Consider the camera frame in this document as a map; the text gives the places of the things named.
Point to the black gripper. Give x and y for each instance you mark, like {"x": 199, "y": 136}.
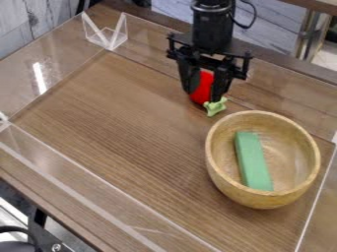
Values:
{"x": 203, "y": 47}

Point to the red plush strawberry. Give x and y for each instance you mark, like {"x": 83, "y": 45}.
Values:
{"x": 200, "y": 96}

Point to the wooden bowl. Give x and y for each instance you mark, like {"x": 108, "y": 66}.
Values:
{"x": 290, "y": 152}

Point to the green rectangular block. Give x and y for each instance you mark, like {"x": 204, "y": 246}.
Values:
{"x": 251, "y": 163}

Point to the metal leg in background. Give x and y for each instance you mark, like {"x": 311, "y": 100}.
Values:
{"x": 311, "y": 34}

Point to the clear acrylic corner bracket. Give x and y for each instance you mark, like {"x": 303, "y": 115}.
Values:
{"x": 105, "y": 37}

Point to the clear acrylic tray wall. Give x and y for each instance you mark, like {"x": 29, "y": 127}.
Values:
{"x": 112, "y": 221}

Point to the black table frame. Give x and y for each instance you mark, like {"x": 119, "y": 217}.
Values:
{"x": 29, "y": 236}

